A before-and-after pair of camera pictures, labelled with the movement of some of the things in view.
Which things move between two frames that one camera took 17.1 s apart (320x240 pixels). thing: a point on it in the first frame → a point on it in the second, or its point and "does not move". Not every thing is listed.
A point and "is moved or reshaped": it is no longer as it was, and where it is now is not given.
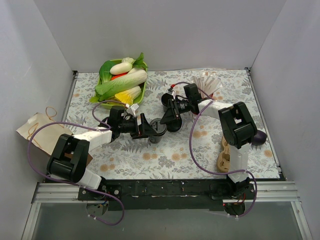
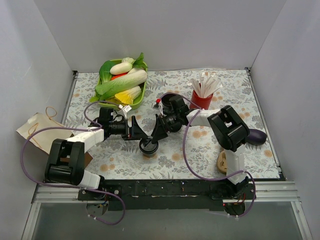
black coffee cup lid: [174, 126] does not move
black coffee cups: [165, 99] does not move
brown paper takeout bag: [43, 131] does not move
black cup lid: [159, 128] is moved or reshaped
